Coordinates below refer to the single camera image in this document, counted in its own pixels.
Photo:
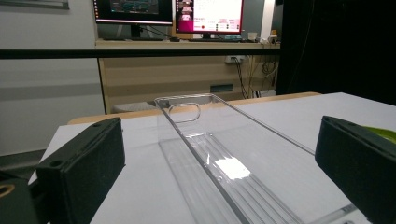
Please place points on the black horizontal frame bar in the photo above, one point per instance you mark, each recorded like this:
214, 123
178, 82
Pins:
62, 53

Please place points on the monitor with pink white screen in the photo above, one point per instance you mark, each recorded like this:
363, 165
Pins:
218, 15

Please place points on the white cup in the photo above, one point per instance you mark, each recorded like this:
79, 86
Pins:
252, 36

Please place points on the black curtain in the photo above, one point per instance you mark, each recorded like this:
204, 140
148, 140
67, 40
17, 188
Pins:
342, 46

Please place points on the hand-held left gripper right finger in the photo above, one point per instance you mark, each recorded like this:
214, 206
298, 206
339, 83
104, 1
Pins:
358, 168

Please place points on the white table mat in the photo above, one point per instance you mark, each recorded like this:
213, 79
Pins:
140, 193

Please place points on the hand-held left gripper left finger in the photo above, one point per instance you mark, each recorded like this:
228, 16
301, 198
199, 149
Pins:
81, 161

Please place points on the light wooden desk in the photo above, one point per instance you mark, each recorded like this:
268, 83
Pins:
162, 77

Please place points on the green phone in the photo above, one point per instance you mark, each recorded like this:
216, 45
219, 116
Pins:
382, 134

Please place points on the white partition panel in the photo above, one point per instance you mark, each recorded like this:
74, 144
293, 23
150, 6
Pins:
46, 93

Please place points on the white power strip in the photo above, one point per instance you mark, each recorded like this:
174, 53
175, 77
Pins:
235, 59

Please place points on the clear plastic tray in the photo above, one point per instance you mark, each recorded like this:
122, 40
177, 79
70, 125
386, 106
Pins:
199, 149

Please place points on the black computer monitor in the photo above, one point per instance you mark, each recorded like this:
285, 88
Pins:
134, 9

